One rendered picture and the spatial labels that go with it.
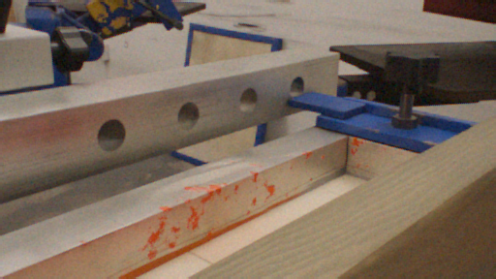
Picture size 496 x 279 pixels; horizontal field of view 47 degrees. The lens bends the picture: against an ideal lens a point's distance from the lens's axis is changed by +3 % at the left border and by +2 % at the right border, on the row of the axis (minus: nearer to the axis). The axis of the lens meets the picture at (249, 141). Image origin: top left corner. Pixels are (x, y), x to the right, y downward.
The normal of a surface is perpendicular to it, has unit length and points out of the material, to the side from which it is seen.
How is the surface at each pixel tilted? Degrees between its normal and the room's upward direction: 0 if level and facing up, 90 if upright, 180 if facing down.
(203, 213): 89
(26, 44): 89
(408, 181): 1
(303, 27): 90
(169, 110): 89
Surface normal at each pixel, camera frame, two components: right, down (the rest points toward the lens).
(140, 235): 0.75, 0.23
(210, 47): -0.64, 0.06
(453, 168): 0.03, -0.95
